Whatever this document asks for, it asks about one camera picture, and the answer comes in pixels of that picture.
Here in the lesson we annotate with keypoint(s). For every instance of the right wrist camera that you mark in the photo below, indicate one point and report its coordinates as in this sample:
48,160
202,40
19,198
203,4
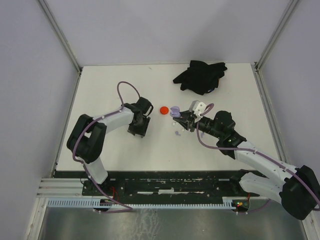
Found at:
197,108

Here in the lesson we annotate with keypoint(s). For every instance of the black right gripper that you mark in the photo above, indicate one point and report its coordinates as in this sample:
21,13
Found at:
187,123

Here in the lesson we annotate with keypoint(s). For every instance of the aluminium frame rail right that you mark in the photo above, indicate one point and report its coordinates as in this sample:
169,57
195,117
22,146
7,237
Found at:
280,27

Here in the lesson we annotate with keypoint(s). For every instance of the purple charging case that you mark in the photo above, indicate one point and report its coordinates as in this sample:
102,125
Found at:
175,112

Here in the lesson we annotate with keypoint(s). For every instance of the blue-white cable duct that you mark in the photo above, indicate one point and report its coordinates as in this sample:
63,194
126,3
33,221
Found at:
102,203

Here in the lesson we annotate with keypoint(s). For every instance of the aluminium frame rail left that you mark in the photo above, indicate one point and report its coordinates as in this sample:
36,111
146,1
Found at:
43,4

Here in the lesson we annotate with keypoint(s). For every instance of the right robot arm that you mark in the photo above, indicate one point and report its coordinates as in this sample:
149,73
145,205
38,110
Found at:
295,188

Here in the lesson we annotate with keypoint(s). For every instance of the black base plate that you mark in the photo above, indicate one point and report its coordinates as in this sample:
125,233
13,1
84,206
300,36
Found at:
168,187

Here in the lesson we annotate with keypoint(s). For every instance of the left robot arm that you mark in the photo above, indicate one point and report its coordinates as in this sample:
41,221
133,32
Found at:
87,138

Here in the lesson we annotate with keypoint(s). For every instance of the black cloth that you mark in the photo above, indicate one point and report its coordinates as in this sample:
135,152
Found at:
200,77

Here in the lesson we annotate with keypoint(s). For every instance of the aluminium frame rail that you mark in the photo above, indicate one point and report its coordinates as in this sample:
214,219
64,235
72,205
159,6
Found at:
43,4
280,27

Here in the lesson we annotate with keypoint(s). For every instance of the orange round charging case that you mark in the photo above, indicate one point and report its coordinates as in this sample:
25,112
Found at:
164,110

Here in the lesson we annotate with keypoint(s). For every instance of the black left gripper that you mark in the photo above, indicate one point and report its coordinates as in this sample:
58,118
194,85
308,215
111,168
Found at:
142,131

